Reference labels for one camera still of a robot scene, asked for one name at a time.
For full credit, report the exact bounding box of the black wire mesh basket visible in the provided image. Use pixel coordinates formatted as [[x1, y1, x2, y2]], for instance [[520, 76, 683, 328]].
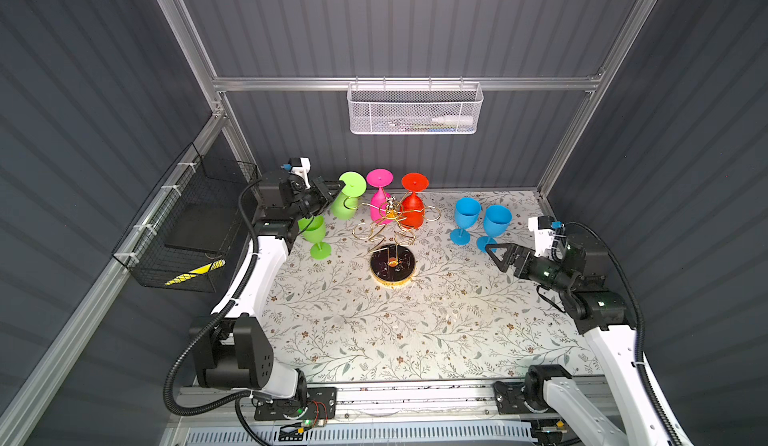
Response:
[[112, 146, 258, 293]]

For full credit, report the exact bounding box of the blue wine glass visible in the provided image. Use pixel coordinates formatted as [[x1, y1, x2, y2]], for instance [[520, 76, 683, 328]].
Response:
[[450, 197, 482, 246], [476, 205, 513, 251]]

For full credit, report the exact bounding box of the white wire mesh basket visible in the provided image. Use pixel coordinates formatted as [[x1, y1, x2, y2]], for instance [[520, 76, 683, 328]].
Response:
[[346, 80, 484, 135]]

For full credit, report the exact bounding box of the lime green wine glass back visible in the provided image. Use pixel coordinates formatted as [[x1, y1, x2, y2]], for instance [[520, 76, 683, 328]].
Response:
[[331, 171, 367, 220]]

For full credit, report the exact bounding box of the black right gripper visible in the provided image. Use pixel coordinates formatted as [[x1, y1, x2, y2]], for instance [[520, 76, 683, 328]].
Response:
[[485, 242, 572, 295]]

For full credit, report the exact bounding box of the lime green wine glass front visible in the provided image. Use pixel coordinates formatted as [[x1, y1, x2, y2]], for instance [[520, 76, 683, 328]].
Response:
[[298, 215, 332, 260]]

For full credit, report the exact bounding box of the yellow black striped item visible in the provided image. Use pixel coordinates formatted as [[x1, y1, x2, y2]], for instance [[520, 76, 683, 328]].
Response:
[[164, 259, 226, 286]]

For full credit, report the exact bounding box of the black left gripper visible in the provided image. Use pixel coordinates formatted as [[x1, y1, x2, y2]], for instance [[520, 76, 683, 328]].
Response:
[[286, 177, 341, 223]]

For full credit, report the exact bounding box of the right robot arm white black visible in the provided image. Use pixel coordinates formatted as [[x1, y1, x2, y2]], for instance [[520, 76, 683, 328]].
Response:
[[484, 227, 691, 445]]

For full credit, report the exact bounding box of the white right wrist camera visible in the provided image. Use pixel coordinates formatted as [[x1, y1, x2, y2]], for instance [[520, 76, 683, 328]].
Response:
[[528, 215, 564, 259]]

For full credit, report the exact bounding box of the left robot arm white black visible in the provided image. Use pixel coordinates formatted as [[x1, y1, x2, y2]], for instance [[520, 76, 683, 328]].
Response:
[[185, 170, 345, 407]]

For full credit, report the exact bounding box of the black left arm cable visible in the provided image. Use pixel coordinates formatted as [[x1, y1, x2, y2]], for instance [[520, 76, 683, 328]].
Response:
[[163, 178, 271, 446]]

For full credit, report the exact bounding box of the magenta wine glass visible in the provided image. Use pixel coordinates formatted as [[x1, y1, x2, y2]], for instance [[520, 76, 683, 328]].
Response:
[[366, 168, 393, 224]]

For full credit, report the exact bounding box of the blue wine glass front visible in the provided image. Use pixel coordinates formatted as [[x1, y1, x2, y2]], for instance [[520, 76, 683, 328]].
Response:
[[450, 197, 482, 246]]

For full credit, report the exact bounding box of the red wine glass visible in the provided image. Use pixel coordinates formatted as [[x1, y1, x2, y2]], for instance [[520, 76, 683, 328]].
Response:
[[399, 172, 429, 229]]

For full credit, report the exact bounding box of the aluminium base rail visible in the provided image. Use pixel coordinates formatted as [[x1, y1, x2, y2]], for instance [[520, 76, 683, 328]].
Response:
[[162, 378, 577, 445]]

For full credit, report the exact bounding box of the white marker in basket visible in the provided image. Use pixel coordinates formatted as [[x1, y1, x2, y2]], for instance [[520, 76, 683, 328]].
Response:
[[431, 115, 475, 129]]

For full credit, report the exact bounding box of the lime green wine glass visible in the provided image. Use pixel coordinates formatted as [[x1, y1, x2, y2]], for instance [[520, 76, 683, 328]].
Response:
[[298, 215, 332, 260], [331, 171, 367, 220]]

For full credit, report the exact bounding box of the gold wine glass rack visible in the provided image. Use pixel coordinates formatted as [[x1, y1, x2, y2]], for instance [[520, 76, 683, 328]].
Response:
[[352, 197, 442, 289]]

